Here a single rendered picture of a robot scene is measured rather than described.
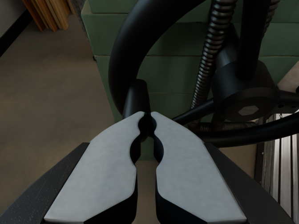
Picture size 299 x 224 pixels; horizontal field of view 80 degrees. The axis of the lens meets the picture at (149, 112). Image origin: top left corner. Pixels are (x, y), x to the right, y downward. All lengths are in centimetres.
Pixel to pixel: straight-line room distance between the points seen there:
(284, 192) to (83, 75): 131
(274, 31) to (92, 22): 33
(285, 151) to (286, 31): 63
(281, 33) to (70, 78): 126
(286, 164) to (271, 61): 56
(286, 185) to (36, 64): 168
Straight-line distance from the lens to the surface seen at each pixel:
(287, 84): 58
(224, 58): 24
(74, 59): 157
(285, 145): 99
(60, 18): 187
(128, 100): 15
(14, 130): 134
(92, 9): 35
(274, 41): 44
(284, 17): 28
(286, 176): 93
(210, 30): 24
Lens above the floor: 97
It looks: 57 degrees down
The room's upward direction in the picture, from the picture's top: straight up
